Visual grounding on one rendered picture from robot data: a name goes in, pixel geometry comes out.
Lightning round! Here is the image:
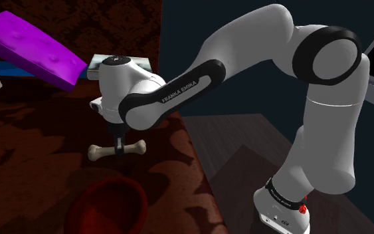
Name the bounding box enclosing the dark red patterned bed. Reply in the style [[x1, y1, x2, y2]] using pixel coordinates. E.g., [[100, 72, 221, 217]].
[[0, 0, 230, 234]]

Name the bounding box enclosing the dark robot stand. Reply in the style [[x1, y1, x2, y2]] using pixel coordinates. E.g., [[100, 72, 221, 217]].
[[208, 144, 374, 234]]

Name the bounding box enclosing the pale hardcover book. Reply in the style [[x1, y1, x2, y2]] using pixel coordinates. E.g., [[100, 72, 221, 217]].
[[86, 53, 151, 81]]

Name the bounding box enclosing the beige toy bone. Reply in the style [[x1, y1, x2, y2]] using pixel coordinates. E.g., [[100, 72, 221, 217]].
[[87, 139, 147, 162]]

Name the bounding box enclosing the blue flat pad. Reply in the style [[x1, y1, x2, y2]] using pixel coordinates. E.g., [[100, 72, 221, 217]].
[[0, 59, 89, 80]]

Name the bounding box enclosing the purple cushion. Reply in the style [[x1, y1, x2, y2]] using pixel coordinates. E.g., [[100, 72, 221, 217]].
[[0, 10, 88, 93]]

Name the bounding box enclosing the dark red bowl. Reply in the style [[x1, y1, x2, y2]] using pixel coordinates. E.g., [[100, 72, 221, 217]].
[[64, 175, 149, 234]]

